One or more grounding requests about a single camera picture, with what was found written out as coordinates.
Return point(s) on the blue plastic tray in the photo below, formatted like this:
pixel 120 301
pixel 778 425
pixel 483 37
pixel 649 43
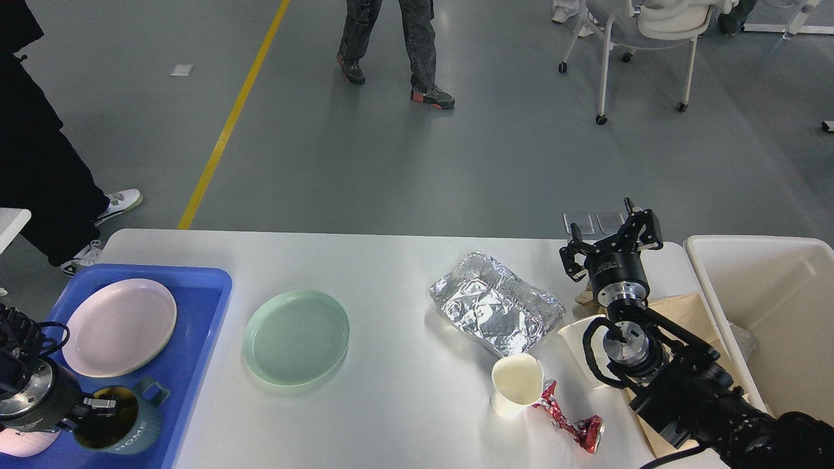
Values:
pixel 201 296

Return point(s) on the teal mug yellow inside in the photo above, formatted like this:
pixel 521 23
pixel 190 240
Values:
pixel 134 425

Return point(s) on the crumpled aluminium foil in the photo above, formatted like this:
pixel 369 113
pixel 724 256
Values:
pixel 484 298

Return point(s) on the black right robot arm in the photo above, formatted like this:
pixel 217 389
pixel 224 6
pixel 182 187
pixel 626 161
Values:
pixel 680 389

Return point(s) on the brown paper bag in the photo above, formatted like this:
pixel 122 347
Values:
pixel 690 312

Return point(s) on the white office chair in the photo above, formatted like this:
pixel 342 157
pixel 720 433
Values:
pixel 644 25

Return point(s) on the pink round plate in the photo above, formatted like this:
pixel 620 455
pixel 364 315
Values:
pixel 120 328

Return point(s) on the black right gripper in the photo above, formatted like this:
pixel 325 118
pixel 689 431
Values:
pixel 615 276

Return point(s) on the crushed red can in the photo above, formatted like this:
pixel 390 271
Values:
pixel 585 432

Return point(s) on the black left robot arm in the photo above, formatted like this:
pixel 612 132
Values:
pixel 23 341

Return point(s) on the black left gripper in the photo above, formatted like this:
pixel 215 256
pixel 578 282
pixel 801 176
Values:
pixel 52 400

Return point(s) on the pink HOME mug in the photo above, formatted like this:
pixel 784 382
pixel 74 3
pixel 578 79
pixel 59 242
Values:
pixel 22 445

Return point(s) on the white paper cup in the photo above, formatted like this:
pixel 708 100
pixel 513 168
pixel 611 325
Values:
pixel 518 381

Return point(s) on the white plastic bin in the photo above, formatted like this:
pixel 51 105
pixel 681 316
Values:
pixel 772 300

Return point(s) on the white side table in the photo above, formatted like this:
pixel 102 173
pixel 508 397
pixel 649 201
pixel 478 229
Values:
pixel 12 222

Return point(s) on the mint green round plate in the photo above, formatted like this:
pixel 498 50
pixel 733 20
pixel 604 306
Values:
pixel 296 338

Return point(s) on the person in black trousers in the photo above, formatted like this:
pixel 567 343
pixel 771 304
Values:
pixel 41 171

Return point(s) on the white paper bowl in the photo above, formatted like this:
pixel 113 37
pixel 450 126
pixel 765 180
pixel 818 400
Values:
pixel 573 334

